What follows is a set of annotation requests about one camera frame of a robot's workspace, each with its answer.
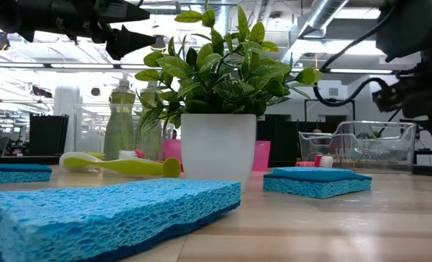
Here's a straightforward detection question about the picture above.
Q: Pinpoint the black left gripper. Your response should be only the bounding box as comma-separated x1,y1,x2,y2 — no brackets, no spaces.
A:
33,0,157,61

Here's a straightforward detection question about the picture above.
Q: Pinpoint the clear soap pump bottle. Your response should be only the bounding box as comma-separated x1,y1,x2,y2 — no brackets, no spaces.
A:
103,71,137,162
137,80,165,161

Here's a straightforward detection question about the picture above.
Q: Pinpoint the red white-bristle brush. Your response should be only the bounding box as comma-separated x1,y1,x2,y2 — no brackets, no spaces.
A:
117,148,147,161
295,154,335,169

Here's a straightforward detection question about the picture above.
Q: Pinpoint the green dish brush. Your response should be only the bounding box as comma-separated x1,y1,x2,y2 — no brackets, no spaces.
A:
58,151,183,179

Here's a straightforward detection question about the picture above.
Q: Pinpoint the blue scrub sponge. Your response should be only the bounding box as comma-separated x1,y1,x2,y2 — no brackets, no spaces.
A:
262,167,372,200
273,166,353,172
0,178,242,262
0,163,53,186

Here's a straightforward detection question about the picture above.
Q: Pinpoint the round ceiling lamp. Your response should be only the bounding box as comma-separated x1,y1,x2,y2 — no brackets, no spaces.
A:
151,34,167,52

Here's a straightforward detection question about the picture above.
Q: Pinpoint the white square column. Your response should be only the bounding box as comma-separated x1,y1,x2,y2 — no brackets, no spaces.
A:
54,85,82,154

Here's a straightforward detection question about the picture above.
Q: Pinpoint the clear rectangular plastic bin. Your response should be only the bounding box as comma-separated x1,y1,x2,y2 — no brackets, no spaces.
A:
73,103,166,164

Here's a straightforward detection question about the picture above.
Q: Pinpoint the black cabinet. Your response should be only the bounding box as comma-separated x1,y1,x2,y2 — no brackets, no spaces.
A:
29,114,70,156

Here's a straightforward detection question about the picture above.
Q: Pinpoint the green plant in white pot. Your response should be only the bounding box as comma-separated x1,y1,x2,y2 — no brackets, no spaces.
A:
134,5,324,194

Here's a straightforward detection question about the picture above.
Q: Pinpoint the red plastic tray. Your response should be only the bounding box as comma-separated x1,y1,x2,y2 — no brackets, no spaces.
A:
163,139,271,172

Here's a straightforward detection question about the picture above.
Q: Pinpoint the black low partition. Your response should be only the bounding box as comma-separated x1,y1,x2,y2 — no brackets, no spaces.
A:
256,114,348,164

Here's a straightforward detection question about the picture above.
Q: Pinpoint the clear plastic organizer bin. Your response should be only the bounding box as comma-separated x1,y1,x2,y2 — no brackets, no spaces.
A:
298,120,418,173

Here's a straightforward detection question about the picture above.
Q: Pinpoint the silver ceiling duct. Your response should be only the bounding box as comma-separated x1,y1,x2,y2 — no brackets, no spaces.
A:
281,0,350,65

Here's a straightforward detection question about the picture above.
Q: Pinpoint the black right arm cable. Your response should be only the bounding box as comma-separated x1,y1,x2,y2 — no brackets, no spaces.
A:
313,5,399,108

